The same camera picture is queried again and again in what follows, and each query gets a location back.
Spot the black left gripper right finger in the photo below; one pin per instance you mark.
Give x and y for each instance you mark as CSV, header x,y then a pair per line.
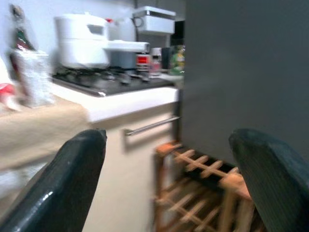
x,y
277,188

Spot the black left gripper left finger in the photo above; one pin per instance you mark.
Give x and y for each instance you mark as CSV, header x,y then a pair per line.
x,y
55,193

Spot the wooden wine rack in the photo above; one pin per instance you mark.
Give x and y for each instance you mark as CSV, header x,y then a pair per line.
x,y
231,182

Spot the beige counter cloth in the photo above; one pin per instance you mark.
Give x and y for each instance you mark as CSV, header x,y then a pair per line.
x,y
36,125

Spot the beige kitchen cabinet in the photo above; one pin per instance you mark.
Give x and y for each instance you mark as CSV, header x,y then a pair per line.
x,y
132,181

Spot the red white packet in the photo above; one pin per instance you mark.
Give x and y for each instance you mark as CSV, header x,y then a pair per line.
x,y
6,89

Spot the clear white food package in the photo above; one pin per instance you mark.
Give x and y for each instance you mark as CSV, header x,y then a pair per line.
x,y
33,79

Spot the steel gas hob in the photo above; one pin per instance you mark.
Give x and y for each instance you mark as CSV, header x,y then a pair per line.
x,y
108,84

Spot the white cooking pot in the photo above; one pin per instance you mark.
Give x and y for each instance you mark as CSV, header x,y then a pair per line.
x,y
77,43

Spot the red label jar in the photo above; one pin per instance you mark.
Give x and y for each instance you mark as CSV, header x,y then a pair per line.
x,y
142,60

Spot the green snack packet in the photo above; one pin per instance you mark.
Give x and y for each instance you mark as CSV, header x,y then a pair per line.
x,y
177,60

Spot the clear spice jar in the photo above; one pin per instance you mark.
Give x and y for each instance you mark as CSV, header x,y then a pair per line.
x,y
155,62

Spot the dark cup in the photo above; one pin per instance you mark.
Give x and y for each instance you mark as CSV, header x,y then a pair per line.
x,y
165,58

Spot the white jug red cap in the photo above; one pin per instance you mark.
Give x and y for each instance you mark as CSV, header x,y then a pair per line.
x,y
122,31

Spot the white box appliance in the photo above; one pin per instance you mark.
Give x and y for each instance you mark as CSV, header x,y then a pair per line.
x,y
157,23

